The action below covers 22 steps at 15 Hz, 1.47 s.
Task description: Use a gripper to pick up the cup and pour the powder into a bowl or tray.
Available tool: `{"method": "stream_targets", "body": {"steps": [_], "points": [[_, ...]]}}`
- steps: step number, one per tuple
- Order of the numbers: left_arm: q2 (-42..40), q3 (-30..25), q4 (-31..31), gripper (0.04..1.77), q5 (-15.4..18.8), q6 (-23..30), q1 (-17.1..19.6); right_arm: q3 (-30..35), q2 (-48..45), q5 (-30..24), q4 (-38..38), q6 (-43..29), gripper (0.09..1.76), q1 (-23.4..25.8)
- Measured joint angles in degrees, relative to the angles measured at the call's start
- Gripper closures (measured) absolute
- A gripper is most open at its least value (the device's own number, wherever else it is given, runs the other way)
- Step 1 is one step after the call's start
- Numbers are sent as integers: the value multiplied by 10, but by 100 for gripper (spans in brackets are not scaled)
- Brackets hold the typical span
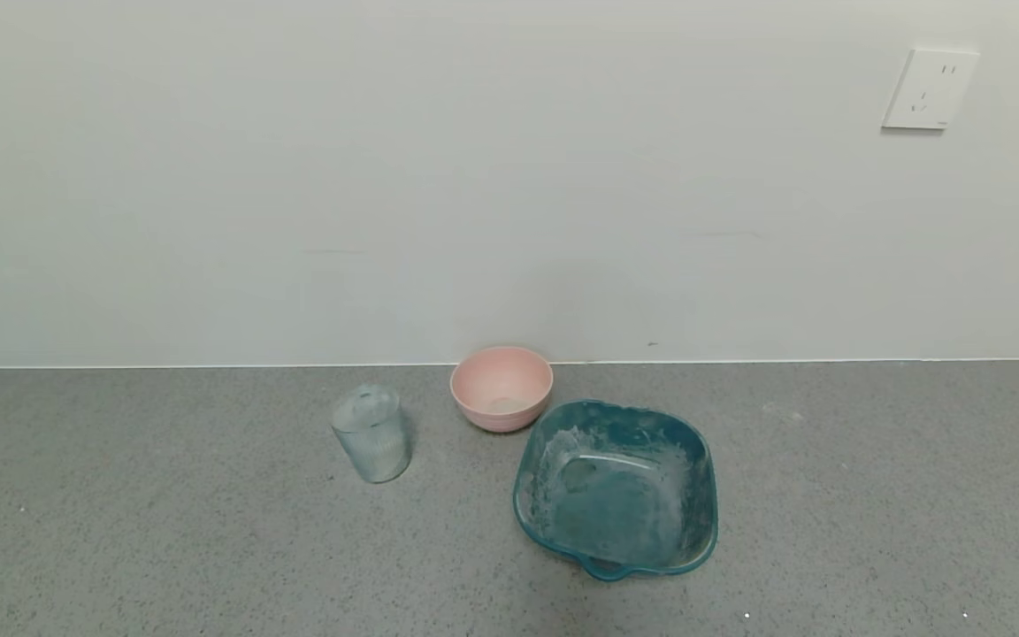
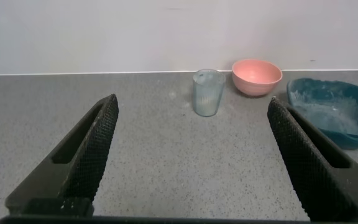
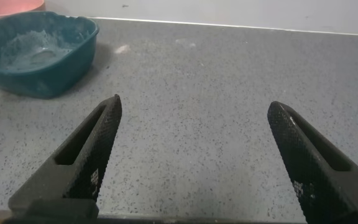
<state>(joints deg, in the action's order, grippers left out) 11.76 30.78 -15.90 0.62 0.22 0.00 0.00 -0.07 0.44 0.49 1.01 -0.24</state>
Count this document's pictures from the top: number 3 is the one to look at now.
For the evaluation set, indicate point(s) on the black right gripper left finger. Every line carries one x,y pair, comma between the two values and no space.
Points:
73,174

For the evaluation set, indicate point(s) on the teal square plastic basin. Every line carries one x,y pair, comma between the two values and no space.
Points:
57,74

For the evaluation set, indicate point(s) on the pink bowl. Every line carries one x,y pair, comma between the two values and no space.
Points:
8,5

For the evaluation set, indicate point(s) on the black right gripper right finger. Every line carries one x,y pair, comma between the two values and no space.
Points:
315,174

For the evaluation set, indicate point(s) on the white powder residue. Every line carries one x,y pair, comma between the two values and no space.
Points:
26,43

